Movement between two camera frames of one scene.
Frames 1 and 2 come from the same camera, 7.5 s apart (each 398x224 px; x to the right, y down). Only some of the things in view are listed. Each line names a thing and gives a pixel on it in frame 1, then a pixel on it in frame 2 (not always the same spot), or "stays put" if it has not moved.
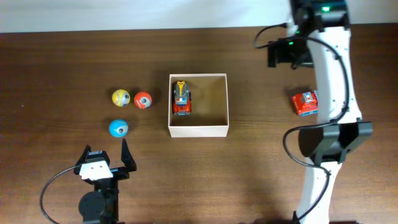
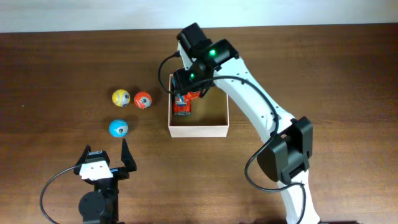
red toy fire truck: [306, 103] to [194, 94]
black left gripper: [123, 173] stays put
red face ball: [142, 100] stays put
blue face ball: [118, 128] stays put
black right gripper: [278, 51] to [182, 83]
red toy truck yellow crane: [181, 98] stays put
